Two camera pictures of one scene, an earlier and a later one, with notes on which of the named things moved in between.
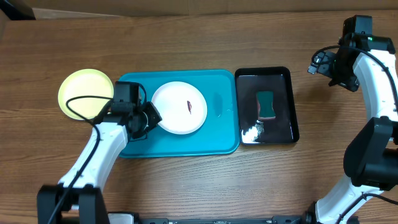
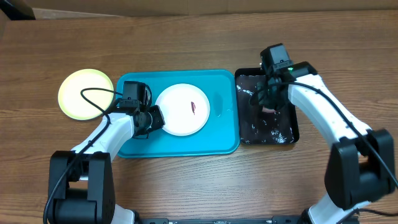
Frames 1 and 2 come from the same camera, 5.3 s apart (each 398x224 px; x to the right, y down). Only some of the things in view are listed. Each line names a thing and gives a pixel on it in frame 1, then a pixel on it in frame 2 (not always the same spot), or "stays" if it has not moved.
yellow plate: (85, 82) stays
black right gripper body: (336, 71) -> (269, 101)
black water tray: (282, 129) stays
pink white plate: (182, 106) stays
